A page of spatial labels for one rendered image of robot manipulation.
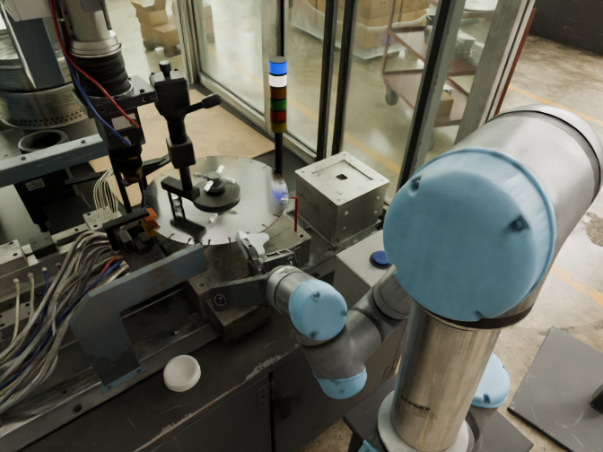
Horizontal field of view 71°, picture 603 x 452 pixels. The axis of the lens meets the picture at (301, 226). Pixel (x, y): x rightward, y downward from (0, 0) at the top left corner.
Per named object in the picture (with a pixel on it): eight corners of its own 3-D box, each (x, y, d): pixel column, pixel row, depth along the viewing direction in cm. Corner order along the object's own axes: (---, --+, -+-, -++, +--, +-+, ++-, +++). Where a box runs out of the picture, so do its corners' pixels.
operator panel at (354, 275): (409, 250, 114) (422, 207, 104) (442, 275, 107) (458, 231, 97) (329, 298, 101) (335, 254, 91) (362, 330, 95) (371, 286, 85)
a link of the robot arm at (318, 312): (314, 358, 57) (290, 306, 55) (285, 330, 68) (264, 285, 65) (361, 328, 60) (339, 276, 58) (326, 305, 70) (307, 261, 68)
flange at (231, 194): (249, 199, 96) (249, 190, 94) (203, 215, 91) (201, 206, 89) (227, 175, 103) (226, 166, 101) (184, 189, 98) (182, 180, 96)
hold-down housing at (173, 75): (193, 155, 87) (176, 55, 73) (201, 167, 83) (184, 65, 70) (166, 161, 85) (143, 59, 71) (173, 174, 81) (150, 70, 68)
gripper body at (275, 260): (291, 282, 85) (316, 298, 74) (250, 295, 82) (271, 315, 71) (283, 246, 83) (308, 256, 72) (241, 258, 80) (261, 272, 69)
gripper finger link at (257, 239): (259, 226, 89) (276, 256, 84) (232, 233, 87) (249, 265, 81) (259, 215, 87) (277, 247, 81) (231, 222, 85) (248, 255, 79)
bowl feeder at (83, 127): (99, 117, 163) (67, 18, 139) (128, 153, 145) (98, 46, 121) (10, 141, 149) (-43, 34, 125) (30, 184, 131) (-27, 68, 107)
